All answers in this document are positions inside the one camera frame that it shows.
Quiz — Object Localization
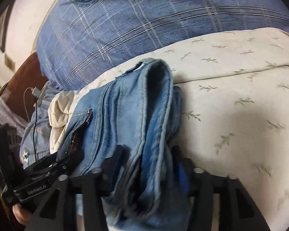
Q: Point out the blue denim pants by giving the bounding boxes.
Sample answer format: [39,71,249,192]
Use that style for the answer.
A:
[57,59,189,230]

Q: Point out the left hand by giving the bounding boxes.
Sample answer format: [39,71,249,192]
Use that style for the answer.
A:
[12,204,33,226]

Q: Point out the blue grey patterned blanket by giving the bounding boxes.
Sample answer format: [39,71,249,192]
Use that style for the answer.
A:
[19,82,59,168]

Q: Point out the lavender cloth on headboard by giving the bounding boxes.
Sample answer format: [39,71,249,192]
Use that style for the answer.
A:
[0,97,28,137]

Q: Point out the brown headboard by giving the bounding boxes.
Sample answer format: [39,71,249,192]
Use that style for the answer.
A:
[0,52,48,126]

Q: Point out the cream leaf-print bedsheet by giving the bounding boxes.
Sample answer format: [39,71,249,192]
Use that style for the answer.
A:
[48,27,289,231]

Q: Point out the blue plaid pillow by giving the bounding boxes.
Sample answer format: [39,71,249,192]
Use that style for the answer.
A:
[36,0,289,90]

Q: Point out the black cable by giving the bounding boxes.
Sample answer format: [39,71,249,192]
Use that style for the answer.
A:
[32,96,39,163]

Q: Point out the white charger with cable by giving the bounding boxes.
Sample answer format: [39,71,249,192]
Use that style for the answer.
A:
[23,87,41,121]

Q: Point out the small gold wall plaque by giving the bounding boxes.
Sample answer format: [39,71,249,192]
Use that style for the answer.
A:
[4,53,15,73]

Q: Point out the framed wall picture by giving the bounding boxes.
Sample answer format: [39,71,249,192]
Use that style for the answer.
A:
[0,0,15,53]

